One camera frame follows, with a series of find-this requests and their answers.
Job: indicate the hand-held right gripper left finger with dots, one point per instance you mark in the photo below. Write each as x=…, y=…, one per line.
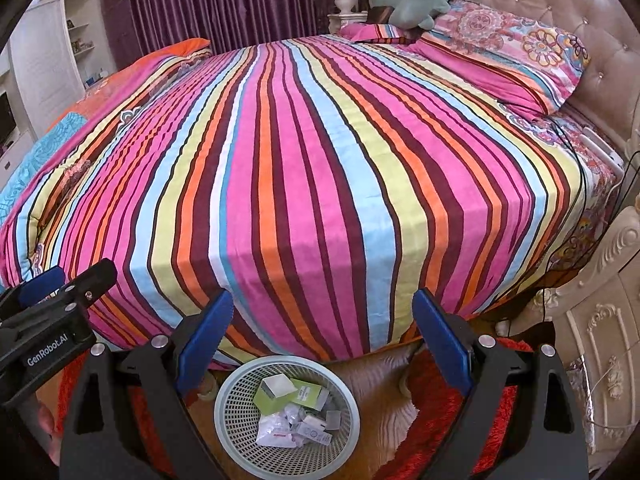
x=205, y=340

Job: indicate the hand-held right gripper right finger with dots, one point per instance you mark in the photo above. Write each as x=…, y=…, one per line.
x=442, y=340

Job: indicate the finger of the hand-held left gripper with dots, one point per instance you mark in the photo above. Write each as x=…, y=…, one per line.
x=42, y=282
x=85, y=285

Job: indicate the white mesh basket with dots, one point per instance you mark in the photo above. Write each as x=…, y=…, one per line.
x=230, y=410

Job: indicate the green cardboard box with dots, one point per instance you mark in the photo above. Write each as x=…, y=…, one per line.
x=312, y=392
x=267, y=399

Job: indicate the white plastic packet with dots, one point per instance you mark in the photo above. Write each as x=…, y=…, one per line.
x=272, y=432

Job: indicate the small grey box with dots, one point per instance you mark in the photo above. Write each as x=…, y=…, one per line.
x=333, y=419

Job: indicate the white cardboard box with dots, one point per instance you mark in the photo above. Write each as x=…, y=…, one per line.
x=312, y=432

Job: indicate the person's left hand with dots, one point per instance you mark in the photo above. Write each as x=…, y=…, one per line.
x=46, y=427

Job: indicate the red shaggy rug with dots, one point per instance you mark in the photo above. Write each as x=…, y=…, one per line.
x=440, y=440

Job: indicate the cream carved bedside cabinet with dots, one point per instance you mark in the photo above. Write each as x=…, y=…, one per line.
x=600, y=360

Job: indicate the striped colourful bedsheet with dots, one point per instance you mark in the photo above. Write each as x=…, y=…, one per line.
x=325, y=185

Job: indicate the white shelf cabinet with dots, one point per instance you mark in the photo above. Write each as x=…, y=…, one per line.
x=45, y=70

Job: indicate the pink floral pillow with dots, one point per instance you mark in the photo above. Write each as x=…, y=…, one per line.
x=500, y=50

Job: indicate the pink striped pillow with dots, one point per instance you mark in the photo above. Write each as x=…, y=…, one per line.
x=370, y=32

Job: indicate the purple curtain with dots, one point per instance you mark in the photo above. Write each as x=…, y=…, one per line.
x=225, y=0

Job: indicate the small white nightstand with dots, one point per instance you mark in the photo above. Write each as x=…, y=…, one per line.
x=345, y=22

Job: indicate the white vase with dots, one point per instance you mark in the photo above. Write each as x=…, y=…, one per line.
x=346, y=2

